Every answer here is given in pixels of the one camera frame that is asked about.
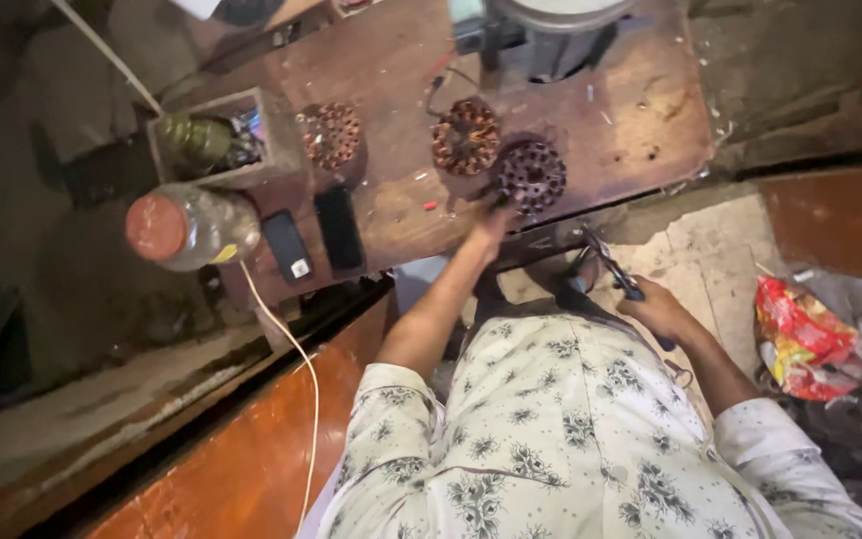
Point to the person's left hand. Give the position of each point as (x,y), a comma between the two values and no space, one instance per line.
(492,224)

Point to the person's right hand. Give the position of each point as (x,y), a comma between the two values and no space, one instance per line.
(659,311)

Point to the person's right fingers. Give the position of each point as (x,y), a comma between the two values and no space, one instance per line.
(637,299)

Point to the dark metal pliers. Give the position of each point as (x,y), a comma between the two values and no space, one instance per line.
(614,269)

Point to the dark bare motor stator core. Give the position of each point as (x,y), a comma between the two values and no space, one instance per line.
(530,177)

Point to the person's sandalled foot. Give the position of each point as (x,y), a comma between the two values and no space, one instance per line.
(577,284)

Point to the person's floral patterned shirt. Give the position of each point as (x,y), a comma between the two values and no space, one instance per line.
(573,442)

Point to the red and yellow snack bag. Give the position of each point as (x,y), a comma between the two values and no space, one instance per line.
(805,341)

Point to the copper wound motor stator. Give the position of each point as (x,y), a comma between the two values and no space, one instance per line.
(465,138)

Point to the wooden workbench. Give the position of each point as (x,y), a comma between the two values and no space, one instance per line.
(461,135)

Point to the black smartphone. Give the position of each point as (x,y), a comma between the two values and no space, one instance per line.
(339,227)

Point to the rusty brown motor stator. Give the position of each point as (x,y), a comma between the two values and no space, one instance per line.
(331,135)

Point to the black phone with white sticker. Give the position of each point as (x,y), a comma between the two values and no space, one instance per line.
(286,245)

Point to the orange wooden board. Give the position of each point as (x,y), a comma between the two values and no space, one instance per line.
(244,457)

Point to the wooden box of parts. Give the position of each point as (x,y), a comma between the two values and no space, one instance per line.
(221,138)

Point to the plastic jar with red lid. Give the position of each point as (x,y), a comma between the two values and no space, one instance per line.
(191,226)

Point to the green plastic bottle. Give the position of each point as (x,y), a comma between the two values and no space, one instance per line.
(195,141)

